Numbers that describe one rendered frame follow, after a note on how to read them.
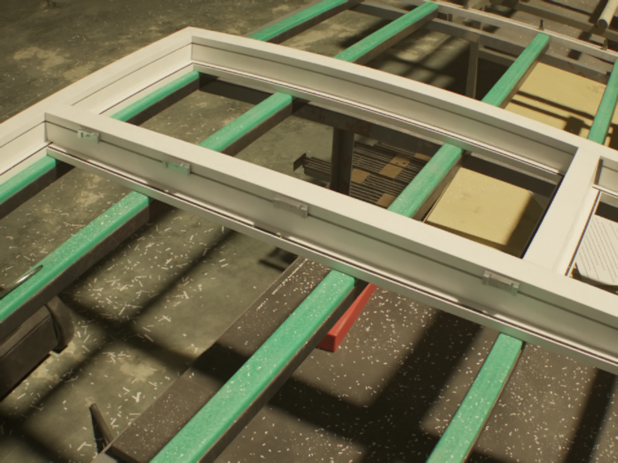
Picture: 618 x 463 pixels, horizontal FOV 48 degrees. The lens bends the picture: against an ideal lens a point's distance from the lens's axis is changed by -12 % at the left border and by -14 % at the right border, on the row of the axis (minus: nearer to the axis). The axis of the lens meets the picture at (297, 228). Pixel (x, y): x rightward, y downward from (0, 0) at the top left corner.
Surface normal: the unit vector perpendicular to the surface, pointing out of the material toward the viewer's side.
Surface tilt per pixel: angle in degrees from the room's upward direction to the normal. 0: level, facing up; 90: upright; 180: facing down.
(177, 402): 0
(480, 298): 90
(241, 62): 90
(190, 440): 0
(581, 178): 0
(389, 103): 90
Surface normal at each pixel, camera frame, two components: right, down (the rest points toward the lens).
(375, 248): -0.52, 0.47
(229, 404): 0.04, -0.83
